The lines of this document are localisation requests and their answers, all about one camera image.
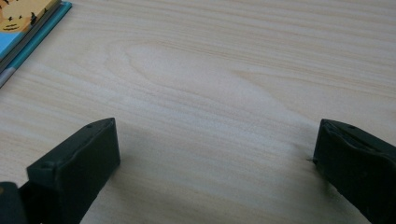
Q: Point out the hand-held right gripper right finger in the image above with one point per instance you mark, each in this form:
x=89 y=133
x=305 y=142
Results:
x=358 y=168

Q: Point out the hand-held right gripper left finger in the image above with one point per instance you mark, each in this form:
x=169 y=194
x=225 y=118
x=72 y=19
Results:
x=71 y=168

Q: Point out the colourful picture book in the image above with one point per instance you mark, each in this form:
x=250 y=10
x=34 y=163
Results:
x=18 y=21

